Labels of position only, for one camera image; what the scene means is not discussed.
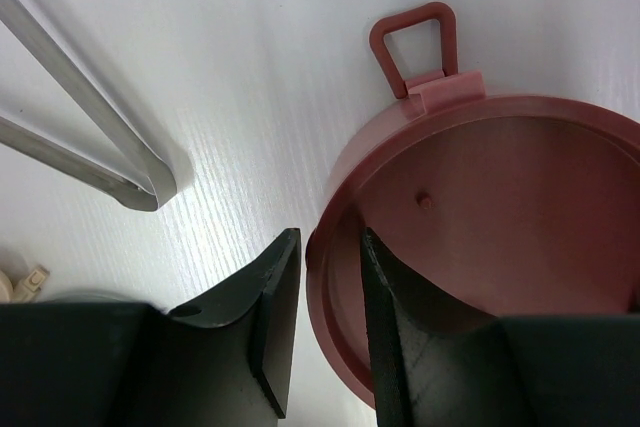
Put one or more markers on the beige toy piece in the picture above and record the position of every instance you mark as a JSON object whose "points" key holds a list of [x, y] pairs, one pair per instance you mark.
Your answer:
{"points": [[20, 282]]}

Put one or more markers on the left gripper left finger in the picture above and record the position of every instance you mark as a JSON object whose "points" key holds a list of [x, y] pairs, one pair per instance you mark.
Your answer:
{"points": [[223, 358]]}

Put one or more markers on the pink steel bowl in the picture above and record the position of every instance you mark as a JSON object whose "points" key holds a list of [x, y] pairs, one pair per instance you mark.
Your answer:
{"points": [[417, 52]]}

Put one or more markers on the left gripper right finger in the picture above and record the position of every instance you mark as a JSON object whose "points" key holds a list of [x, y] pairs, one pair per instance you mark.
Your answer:
{"points": [[437, 361]]}

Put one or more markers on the steel serving tongs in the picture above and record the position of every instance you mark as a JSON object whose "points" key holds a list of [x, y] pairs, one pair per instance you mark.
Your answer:
{"points": [[60, 109]]}

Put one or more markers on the grey lunch box lid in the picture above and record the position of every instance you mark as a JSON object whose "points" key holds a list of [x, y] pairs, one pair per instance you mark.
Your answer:
{"points": [[88, 296]]}

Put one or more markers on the dark red lid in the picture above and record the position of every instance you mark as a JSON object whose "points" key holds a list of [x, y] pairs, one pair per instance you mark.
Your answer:
{"points": [[511, 215]]}

